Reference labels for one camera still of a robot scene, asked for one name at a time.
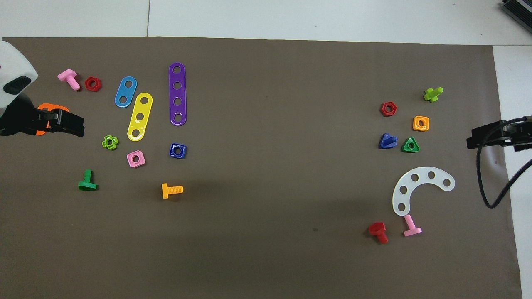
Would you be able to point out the orange square nut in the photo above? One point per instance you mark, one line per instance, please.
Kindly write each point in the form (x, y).
(421, 123)

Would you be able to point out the green triangle nut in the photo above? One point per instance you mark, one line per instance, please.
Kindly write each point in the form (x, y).
(410, 145)

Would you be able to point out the orange heart-shaped plate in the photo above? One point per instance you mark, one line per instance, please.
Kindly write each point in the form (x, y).
(52, 107)

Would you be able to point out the orange plastic bolt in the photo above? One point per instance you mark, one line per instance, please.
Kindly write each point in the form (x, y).
(171, 190)

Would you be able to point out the purple four-hole plate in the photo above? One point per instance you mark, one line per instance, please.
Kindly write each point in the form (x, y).
(177, 94)

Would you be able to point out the pink square nut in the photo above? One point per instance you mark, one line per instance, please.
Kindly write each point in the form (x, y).
(136, 158)

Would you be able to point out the brown table mat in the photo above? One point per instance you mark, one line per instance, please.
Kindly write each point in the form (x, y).
(270, 187)

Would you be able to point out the blue triangle-head bolt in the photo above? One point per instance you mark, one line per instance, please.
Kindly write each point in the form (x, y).
(387, 141)

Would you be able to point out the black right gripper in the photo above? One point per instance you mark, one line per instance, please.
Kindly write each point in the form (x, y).
(519, 131)

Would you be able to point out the lime green cross bolt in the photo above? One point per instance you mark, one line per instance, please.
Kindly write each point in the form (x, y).
(433, 94)

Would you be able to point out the white curved five-hole plate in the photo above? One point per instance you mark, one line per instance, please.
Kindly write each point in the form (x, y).
(423, 173)

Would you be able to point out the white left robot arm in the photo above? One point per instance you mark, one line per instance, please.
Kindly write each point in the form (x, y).
(12, 62)

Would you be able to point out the yellow three-hole plate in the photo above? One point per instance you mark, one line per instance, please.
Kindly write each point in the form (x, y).
(137, 124)

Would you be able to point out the lime green cross nut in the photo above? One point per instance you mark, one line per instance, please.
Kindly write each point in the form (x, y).
(110, 142)

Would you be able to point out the red plastic bolt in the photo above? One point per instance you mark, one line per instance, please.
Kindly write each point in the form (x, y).
(379, 231)

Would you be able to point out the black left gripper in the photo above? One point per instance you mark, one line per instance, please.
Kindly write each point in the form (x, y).
(18, 120)

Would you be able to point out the red hexagon nut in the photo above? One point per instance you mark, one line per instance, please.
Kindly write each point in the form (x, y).
(93, 84)
(388, 109)

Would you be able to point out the blue two-hole plate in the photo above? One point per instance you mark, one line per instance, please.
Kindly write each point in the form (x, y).
(125, 91)

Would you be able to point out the dark green plastic bolt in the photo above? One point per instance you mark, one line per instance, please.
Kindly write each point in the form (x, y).
(87, 181)

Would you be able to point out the pink plastic bolt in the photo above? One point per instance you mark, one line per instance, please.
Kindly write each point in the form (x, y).
(69, 79)
(411, 226)

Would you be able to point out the blue square nut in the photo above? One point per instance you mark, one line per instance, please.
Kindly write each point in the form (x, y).
(178, 150)

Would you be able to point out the black ribbed device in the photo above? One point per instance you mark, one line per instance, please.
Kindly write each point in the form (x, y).
(519, 10)

